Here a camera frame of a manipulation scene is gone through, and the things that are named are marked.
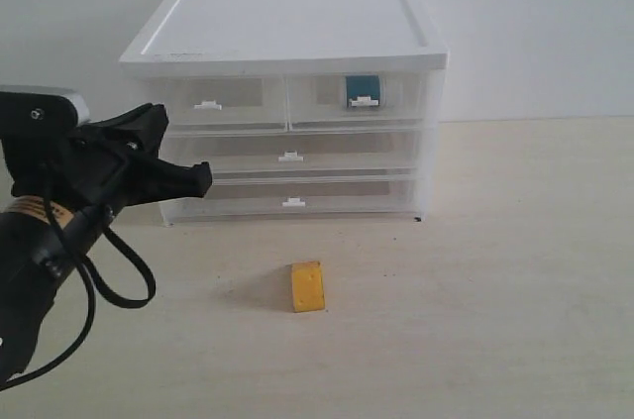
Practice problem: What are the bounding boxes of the clear wide drawer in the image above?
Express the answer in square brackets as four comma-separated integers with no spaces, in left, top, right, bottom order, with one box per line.
[159,177,426,224]
[160,131,420,173]

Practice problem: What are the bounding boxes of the teal white tape roll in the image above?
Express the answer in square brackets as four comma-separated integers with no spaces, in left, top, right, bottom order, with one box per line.
[345,74,382,110]

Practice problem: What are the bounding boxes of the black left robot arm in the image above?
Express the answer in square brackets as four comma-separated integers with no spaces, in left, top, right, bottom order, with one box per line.
[1,95,212,389]

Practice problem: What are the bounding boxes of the clear middle wide drawer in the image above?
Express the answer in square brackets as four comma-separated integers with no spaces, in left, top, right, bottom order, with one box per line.
[160,131,420,173]

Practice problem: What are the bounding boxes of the yellow cheese wedge block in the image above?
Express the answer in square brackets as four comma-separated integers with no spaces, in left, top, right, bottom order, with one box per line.
[290,261,326,313]

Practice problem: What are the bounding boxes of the clear bottom wide drawer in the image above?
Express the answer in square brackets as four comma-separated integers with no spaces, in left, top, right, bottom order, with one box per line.
[159,177,426,224]

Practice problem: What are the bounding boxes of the white plastic drawer cabinet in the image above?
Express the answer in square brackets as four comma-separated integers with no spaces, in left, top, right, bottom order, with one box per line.
[119,0,449,220]

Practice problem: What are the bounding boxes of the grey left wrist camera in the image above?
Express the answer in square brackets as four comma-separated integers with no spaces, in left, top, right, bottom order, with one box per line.
[1,85,90,138]

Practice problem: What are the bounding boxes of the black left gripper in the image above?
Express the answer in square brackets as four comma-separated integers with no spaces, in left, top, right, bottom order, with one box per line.
[1,103,213,211]

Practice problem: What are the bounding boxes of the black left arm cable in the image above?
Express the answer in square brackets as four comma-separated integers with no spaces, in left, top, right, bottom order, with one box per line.
[0,175,158,388]

